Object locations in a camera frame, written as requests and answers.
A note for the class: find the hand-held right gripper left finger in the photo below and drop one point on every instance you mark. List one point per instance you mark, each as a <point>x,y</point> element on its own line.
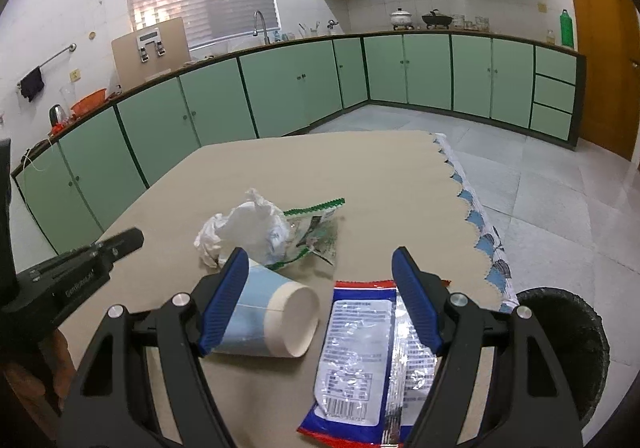
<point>227,298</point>

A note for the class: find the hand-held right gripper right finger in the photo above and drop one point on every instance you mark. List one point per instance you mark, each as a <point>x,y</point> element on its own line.
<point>415,298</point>

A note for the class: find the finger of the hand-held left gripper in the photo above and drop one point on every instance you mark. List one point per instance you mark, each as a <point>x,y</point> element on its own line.
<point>125,242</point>

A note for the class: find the light blue cup white lid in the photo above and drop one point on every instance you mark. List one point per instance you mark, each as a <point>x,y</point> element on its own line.
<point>280,313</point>

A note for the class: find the silver snack wrapper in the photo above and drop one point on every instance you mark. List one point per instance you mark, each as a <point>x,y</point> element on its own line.
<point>355,338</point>

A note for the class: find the white plastic bag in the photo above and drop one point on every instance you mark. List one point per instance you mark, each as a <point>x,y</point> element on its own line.
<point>250,223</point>

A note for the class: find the clear packet green edge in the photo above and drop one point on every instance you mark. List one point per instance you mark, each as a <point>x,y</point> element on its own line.
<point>315,233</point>

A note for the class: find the black trash bin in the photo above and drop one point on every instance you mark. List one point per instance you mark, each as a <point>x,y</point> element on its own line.
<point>565,343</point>

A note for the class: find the person's left hand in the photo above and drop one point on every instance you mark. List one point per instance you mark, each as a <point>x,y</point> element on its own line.
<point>55,363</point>

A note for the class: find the orange basin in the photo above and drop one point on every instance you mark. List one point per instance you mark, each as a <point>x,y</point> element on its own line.
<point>89,103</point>

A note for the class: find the dark towel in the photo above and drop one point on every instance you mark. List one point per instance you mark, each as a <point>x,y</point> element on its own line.
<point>31,84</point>

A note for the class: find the wooden cutting board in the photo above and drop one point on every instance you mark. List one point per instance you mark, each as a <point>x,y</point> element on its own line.
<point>125,58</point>

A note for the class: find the metal towel bar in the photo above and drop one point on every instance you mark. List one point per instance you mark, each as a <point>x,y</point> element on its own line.
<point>50,60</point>

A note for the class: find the white hook rack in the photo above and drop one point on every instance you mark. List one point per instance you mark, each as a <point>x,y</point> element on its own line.
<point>150,37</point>

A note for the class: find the green base cabinets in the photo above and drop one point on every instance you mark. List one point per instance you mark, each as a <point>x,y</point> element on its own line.
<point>280,88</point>

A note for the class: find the metal faucet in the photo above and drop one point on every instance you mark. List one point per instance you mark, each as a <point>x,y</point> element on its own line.
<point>260,25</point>

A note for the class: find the black wok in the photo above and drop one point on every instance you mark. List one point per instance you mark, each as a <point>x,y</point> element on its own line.
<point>436,20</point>

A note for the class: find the white cooking pot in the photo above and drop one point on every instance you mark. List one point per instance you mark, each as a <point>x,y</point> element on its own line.
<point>401,19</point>

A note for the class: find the row of glass jars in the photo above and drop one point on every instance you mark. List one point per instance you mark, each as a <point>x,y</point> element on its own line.
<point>472,23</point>

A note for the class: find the small clear bottle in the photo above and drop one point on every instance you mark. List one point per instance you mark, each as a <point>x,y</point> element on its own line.
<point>550,37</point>

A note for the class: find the wooden door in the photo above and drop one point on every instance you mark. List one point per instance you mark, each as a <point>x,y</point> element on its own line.
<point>600,53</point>

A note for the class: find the green bottle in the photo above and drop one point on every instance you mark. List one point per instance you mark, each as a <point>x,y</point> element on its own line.
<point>567,30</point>

